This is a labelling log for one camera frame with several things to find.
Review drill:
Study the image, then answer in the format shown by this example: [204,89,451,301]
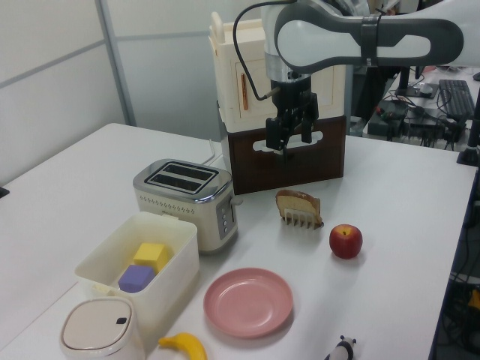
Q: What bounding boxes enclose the purple foam cube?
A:
[117,264,157,295]

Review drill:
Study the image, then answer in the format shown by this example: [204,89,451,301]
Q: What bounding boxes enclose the yellow foam cube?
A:
[133,242,169,272]

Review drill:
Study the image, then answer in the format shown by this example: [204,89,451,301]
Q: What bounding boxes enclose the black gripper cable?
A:
[232,0,297,101]

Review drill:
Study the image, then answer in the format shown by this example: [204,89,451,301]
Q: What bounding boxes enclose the white appliance on brown base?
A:
[226,114,347,197]

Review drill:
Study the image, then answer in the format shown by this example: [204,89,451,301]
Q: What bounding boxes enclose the black pole with base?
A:
[455,93,480,167]

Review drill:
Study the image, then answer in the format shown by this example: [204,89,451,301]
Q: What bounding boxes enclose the small panda figure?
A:
[323,335,358,360]

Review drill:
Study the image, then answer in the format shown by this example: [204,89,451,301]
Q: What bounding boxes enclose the red toy apple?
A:
[328,223,364,260]

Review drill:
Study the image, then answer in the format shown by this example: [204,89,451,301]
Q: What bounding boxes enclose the black computer keyboard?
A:
[436,79,475,117]

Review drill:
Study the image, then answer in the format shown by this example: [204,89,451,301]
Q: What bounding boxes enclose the white toaster power cable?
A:
[202,139,219,167]

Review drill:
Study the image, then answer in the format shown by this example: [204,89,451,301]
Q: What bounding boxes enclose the pink plastic plate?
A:
[203,267,294,340]

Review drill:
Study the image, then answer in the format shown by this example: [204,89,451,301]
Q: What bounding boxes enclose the cream toy cabinet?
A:
[208,10,347,134]

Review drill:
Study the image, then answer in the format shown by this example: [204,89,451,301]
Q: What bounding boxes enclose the yellow toy banana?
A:
[157,331,209,360]

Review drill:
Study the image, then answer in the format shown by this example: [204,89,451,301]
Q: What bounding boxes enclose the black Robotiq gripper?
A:
[265,75,320,163]

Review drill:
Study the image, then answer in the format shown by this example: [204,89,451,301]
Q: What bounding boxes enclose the small white lidded bin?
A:
[58,295,146,360]

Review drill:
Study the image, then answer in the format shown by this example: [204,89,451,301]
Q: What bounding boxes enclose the white plastic storage box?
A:
[74,211,200,341]

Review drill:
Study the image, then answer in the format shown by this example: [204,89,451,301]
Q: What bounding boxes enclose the metal toast rack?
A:
[280,208,326,230]

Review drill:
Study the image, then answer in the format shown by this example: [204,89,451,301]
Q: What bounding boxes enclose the black monitor stand base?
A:
[393,66,439,100]

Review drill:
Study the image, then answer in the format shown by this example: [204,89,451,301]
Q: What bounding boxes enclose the brown bread slice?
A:
[275,189,322,226]

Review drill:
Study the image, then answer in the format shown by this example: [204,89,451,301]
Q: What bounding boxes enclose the cream chrome toaster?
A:
[132,158,245,257]

